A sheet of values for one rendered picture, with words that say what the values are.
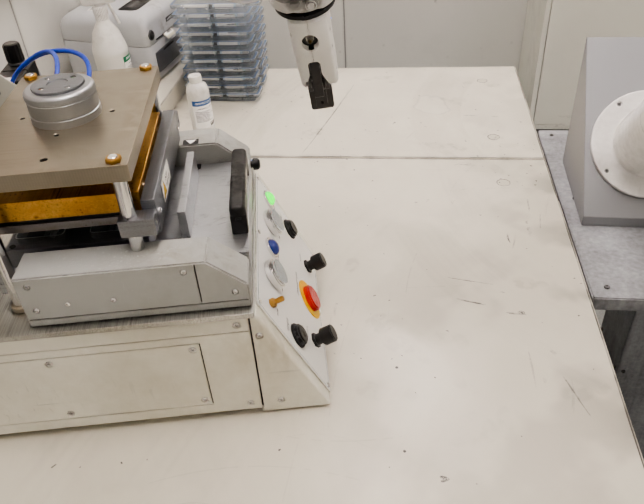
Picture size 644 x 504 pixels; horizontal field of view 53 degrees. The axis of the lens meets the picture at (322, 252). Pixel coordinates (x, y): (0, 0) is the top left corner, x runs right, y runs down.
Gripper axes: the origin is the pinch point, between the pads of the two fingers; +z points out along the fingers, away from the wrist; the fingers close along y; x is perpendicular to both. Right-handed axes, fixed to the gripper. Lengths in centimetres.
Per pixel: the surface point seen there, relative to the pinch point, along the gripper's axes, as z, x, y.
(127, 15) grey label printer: 28, 46, 68
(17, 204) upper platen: -11.6, 33.5, -22.8
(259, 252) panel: 6.0, 10.5, -21.1
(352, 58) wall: 146, -9, 184
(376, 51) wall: 144, -21, 183
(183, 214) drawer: -4.2, 17.4, -21.4
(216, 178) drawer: 3.9, 15.9, -9.2
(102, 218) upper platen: -8.0, 25.4, -23.5
